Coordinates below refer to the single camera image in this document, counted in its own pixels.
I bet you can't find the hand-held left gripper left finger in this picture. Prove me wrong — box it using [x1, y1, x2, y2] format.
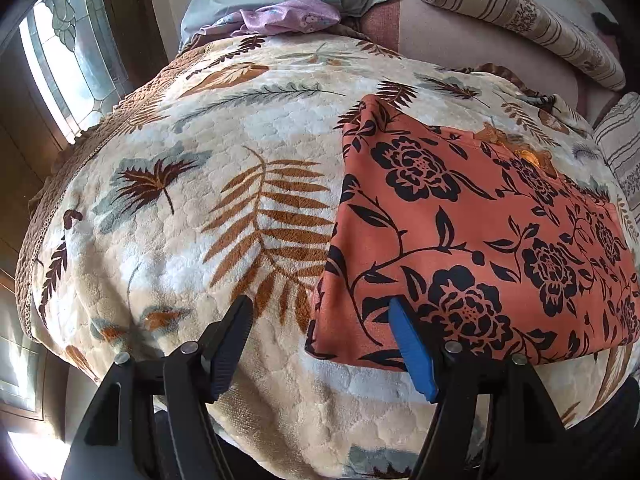
[60, 294, 255, 480]

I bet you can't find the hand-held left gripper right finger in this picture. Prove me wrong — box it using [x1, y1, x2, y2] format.
[387, 296, 576, 480]

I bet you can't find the orange floral shirt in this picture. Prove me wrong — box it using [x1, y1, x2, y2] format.
[305, 94, 640, 373]

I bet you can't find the leaf print blanket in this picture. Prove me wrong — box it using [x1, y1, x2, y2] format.
[15, 34, 640, 480]

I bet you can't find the square striped floral pillow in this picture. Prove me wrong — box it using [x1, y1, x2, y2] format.
[592, 91, 640, 211]

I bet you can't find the stained glass window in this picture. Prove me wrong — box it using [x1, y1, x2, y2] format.
[20, 0, 131, 146]

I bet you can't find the purple cloth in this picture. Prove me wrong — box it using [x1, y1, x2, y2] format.
[239, 0, 343, 36]

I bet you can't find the long striped floral pillow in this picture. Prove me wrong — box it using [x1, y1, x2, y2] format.
[407, 0, 627, 92]

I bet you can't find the dark wooden window frame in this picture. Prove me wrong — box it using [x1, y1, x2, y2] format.
[95, 0, 171, 96]

